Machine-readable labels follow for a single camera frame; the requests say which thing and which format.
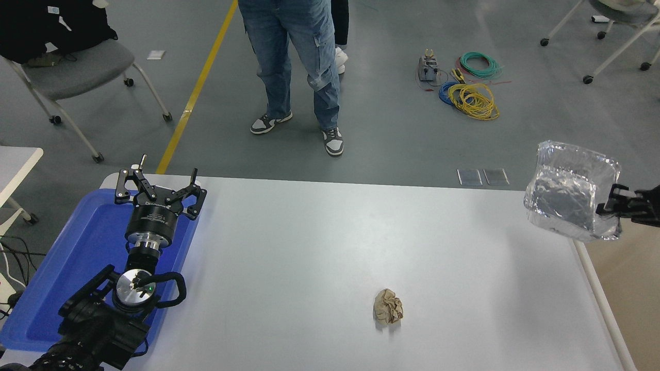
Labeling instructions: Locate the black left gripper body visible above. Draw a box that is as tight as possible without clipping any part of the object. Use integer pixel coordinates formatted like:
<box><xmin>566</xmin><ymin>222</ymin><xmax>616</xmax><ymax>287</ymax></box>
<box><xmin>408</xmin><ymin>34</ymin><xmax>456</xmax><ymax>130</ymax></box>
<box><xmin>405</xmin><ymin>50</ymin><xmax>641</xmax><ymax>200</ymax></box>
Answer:
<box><xmin>125</xmin><ymin>198</ymin><xmax>182</xmax><ymax>241</ymax></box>

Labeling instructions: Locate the silver foil plate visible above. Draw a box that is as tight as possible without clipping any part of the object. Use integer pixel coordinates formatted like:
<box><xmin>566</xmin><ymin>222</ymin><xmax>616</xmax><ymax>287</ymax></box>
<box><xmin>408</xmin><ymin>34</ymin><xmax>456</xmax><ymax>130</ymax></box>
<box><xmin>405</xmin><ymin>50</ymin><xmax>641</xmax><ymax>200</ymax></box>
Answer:
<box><xmin>524</xmin><ymin>140</ymin><xmax>622</xmax><ymax>243</ymax></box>

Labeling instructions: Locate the large pale bin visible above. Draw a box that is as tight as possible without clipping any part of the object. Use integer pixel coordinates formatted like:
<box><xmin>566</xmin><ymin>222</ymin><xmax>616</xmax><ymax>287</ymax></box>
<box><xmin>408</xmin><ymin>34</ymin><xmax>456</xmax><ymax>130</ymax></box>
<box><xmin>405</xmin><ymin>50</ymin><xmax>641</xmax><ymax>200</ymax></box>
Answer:
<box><xmin>570</xmin><ymin>222</ymin><xmax>660</xmax><ymax>371</ymax></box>

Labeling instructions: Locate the blue plastic tray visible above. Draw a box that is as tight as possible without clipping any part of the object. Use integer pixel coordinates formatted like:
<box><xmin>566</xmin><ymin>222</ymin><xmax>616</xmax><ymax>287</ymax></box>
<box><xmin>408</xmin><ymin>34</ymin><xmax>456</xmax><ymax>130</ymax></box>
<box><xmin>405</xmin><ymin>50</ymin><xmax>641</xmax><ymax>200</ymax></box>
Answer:
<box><xmin>0</xmin><ymin>188</ymin><xmax>201</xmax><ymax>353</ymax></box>

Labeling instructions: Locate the grey seat chair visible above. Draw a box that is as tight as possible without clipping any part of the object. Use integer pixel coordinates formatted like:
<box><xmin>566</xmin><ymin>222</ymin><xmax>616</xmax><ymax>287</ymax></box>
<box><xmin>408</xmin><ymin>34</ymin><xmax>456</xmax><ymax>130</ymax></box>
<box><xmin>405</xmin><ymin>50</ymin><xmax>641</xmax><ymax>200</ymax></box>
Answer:
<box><xmin>0</xmin><ymin>39</ymin><xmax>173</xmax><ymax>163</ymax></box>

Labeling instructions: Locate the white power strip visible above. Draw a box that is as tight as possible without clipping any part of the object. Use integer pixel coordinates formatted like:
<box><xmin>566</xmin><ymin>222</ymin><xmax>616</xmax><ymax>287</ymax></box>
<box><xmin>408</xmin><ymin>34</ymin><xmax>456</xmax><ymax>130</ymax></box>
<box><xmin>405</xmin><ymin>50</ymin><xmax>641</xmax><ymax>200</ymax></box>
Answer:
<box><xmin>0</xmin><ymin>272</ymin><xmax>21</xmax><ymax>309</ymax></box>

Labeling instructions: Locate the olive cloth pouch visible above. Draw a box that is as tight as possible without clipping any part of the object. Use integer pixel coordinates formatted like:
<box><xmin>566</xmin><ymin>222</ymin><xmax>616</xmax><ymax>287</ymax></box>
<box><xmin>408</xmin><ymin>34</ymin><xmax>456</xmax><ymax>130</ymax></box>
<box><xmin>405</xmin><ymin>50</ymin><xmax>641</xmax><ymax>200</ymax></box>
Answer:
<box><xmin>27</xmin><ymin>53</ymin><xmax>67</xmax><ymax>68</ymax></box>

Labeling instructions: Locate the person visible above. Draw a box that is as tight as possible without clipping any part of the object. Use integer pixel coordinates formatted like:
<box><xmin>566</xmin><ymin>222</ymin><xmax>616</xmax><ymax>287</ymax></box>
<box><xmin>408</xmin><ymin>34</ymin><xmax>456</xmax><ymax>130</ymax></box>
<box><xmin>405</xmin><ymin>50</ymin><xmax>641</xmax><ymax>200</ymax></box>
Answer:
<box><xmin>237</xmin><ymin>0</ymin><xmax>344</xmax><ymax>158</ymax></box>
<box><xmin>330</xmin><ymin>0</ymin><xmax>350</xmax><ymax>75</ymax></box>

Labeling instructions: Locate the black garment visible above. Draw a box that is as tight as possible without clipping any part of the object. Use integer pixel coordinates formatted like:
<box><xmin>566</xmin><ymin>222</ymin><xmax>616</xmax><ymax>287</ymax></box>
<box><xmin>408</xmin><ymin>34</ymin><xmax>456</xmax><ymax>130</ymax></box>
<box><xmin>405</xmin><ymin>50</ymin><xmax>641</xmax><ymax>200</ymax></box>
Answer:
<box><xmin>0</xmin><ymin>0</ymin><xmax>119</xmax><ymax>65</ymax></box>

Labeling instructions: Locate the crumpled tan paper ball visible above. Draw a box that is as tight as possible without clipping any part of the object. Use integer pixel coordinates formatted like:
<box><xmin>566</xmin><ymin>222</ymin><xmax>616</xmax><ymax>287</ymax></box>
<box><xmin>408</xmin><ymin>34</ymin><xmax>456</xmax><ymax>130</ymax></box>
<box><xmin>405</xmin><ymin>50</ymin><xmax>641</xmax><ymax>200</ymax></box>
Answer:
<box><xmin>373</xmin><ymin>289</ymin><xmax>404</xmax><ymax>325</ymax></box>

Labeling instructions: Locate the grey electrical box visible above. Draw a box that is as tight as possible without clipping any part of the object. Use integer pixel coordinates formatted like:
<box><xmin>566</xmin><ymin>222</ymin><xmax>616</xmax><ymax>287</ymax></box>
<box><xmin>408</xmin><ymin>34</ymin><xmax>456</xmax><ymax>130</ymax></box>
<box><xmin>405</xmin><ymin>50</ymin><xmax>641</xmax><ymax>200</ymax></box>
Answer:
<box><xmin>418</xmin><ymin>49</ymin><xmax>440</xmax><ymax>82</ymax></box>

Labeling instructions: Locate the black cable bundle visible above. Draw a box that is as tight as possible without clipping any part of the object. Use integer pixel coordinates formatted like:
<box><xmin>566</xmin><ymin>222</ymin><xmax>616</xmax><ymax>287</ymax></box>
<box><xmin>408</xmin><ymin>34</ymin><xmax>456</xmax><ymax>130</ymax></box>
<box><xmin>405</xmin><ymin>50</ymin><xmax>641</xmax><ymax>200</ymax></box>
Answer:
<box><xmin>0</xmin><ymin>234</ymin><xmax>48</xmax><ymax>317</ymax></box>

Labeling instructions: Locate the white frame wheeled chair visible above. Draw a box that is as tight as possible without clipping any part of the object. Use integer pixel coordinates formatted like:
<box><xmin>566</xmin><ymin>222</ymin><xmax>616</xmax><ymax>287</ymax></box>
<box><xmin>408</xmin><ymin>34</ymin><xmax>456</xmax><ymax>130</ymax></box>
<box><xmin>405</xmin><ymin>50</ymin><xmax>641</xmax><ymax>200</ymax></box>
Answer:
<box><xmin>540</xmin><ymin>0</ymin><xmax>660</xmax><ymax>85</ymax></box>

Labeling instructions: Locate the yellow cable coil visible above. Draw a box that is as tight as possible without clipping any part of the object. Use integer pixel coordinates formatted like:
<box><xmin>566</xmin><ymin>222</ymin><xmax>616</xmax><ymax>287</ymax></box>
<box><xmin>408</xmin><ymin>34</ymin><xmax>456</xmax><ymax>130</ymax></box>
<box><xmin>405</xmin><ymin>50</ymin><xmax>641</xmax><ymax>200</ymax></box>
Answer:
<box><xmin>447</xmin><ymin>82</ymin><xmax>500</xmax><ymax>121</ymax></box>

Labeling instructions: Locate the green cable coil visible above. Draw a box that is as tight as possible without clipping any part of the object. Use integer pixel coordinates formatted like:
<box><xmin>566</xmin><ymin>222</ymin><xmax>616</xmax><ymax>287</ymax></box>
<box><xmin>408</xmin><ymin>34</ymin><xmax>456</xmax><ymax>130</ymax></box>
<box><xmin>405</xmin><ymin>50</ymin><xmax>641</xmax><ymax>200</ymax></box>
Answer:
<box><xmin>459</xmin><ymin>52</ymin><xmax>503</xmax><ymax>79</ymax></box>

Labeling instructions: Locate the blue cable coil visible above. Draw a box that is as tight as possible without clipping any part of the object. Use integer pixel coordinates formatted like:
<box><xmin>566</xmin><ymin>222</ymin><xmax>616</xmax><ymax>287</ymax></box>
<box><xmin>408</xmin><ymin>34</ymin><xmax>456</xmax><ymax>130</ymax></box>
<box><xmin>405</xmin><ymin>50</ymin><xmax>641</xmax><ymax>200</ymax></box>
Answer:
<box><xmin>439</xmin><ymin>80</ymin><xmax>465</xmax><ymax>105</ymax></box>

